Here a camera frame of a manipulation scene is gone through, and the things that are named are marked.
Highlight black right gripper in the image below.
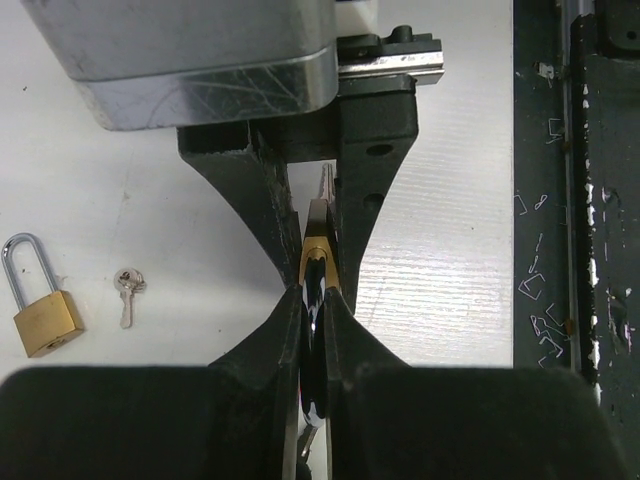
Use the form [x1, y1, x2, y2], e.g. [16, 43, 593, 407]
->
[177, 25, 444, 308]

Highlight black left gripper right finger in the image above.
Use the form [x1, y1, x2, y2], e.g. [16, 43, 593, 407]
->
[324, 289, 629, 479]

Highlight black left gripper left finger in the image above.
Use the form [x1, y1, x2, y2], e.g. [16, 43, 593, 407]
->
[1, 287, 302, 479]

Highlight large brass padlock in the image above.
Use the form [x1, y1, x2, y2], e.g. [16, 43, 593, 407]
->
[299, 199, 340, 428]

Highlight small silver keys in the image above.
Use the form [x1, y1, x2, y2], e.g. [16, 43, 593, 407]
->
[113, 267, 146, 329]

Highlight small brass padlock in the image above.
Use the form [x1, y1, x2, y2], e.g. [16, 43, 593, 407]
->
[1, 232, 85, 358]

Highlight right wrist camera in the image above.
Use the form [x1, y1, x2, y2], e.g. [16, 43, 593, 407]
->
[19, 0, 376, 132]

